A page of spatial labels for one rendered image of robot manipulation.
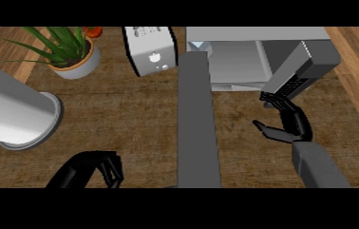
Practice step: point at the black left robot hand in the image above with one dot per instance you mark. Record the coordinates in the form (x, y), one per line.
(79, 172)

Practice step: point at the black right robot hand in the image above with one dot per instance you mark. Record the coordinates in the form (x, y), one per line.
(294, 122)

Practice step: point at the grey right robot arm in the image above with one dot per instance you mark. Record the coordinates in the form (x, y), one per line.
(318, 166)

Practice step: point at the grey microwave door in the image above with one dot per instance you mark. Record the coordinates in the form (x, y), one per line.
(198, 122)

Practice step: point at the grey microwave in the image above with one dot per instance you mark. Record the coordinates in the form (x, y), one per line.
(262, 60)

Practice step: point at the large grey cylinder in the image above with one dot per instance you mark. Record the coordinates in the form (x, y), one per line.
(23, 115)

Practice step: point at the white toaster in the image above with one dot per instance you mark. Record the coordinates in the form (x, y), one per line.
(151, 50)

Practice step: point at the green potted plant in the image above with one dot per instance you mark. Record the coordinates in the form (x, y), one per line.
(65, 50)

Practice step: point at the red fruit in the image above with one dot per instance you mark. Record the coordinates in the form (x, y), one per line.
(95, 32)

